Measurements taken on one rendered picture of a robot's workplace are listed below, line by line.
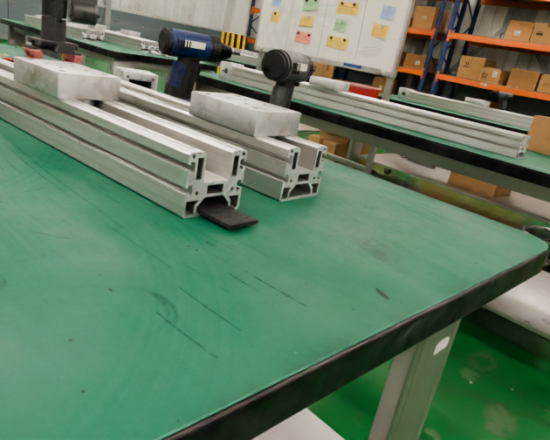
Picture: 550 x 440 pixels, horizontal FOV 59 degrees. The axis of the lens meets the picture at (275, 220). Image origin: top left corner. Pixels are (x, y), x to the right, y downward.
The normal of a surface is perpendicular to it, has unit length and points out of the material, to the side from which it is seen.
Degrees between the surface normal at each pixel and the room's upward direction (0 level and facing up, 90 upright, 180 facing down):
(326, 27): 90
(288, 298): 0
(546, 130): 88
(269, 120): 90
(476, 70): 90
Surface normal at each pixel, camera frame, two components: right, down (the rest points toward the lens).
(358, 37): -0.71, 0.11
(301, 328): 0.18, -0.93
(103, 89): 0.74, 0.35
